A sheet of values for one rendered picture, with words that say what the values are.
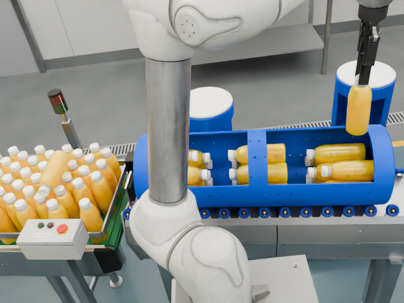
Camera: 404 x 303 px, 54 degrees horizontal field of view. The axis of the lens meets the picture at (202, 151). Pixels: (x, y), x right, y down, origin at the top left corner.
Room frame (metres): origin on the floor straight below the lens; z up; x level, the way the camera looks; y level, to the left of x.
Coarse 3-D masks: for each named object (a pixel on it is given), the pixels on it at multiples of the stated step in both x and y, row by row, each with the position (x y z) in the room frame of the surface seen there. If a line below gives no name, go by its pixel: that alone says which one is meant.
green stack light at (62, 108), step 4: (64, 100) 1.60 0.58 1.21; (60, 104) 1.58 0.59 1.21; (64, 104) 1.59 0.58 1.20; (56, 108) 1.57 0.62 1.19; (60, 108) 1.57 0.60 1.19; (64, 108) 1.58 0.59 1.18; (68, 108) 1.60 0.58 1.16; (56, 112) 1.58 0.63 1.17; (60, 112) 1.57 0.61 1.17; (64, 112) 1.58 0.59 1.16
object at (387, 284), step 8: (392, 264) 0.90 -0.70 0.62; (400, 264) 0.89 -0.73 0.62; (384, 272) 0.93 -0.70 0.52; (392, 272) 0.90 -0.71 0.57; (384, 280) 0.91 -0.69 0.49; (392, 280) 0.90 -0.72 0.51; (384, 288) 0.90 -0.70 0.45; (392, 288) 0.89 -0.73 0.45; (376, 296) 0.94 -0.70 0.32; (384, 296) 0.90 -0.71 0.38
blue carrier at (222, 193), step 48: (144, 144) 1.15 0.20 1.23; (192, 144) 1.27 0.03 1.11; (240, 144) 1.23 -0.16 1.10; (288, 144) 1.20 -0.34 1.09; (384, 144) 0.96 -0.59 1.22; (192, 192) 0.99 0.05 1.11; (240, 192) 0.96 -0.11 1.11; (288, 192) 0.93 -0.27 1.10; (336, 192) 0.90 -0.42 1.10; (384, 192) 0.87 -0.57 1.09
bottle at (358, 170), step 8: (360, 160) 0.99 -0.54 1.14; (368, 160) 0.99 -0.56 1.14; (328, 168) 0.99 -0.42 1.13; (336, 168) 0.97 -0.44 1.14; (344, 168) 0.97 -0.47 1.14; (352, 168) 0.96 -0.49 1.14; (360, 168) 0.95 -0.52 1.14; (368, 168) 0.95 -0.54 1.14; (328, 176) 0.98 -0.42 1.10; (336, 176) 0.96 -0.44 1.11; (344, 176) 0.95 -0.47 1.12; (352, 176) 0.95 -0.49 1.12; (360, 176) 0.94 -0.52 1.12; (368, 176) 0.94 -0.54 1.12
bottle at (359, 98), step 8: (352, 88) 1.04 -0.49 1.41; (360, 88) 1.02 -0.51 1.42; (368, 88) 1.02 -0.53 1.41; (352, 96) 1.02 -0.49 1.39; (360, 96) 1.01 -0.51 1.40; (368, 96) 1.01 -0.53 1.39; (352, 104) 1.02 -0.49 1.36; (360, 104) 1.00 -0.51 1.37; (368, 104) 1.00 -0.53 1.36; (352, 112) 1.01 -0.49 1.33; (360, 112) 1.00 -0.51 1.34; (368, 112) 1.00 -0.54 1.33; (352, 120) 1.01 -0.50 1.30; (360, 120) 1.00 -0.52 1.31; (368, 120) 1.01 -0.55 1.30; (352, 128) 1.01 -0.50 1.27; (360, 128) 1.00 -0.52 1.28
